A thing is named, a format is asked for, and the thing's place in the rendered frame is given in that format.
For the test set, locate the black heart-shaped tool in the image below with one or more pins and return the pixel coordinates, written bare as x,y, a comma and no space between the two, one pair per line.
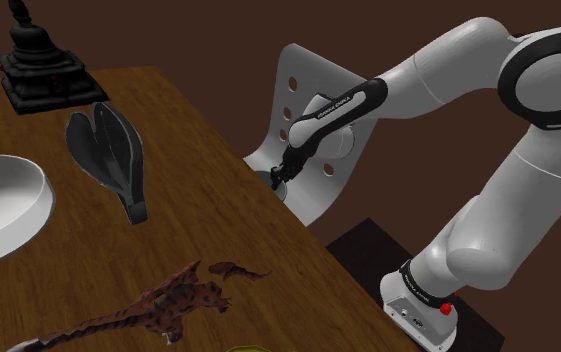
109,151

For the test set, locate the white round bowl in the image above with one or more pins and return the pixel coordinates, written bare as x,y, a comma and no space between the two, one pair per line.
2,204

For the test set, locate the yellow-green object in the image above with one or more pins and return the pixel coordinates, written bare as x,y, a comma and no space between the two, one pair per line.
249,349

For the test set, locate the black tiered stupa figure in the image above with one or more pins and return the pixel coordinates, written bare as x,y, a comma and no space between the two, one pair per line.
41,73

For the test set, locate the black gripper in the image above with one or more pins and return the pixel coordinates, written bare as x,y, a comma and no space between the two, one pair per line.
290,164

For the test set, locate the brown dragon figure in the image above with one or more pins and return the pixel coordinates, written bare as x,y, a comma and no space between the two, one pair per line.
172,304

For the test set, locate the dark robot stand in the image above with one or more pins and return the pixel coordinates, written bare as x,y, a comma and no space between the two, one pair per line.
368,253

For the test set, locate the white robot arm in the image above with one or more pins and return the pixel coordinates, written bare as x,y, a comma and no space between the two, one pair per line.
514,195

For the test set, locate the white perforated chair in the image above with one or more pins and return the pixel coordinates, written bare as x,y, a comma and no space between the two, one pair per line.
309,73

